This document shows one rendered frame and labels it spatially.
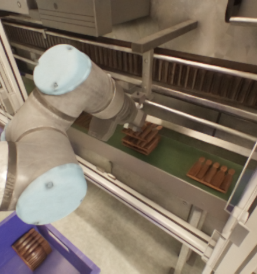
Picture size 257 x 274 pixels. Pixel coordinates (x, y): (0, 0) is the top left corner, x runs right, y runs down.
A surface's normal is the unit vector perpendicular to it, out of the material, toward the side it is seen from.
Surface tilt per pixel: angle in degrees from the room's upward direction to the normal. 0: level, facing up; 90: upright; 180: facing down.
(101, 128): 45
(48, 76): 40
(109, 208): 0
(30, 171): 49
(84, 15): 90
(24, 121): 18
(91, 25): 90
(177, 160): 2
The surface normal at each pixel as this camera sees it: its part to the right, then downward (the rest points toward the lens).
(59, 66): -0.40, -0.26
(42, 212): 0.51, 0.57
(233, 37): -0.61, 0.50
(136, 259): -0.02, -0.78
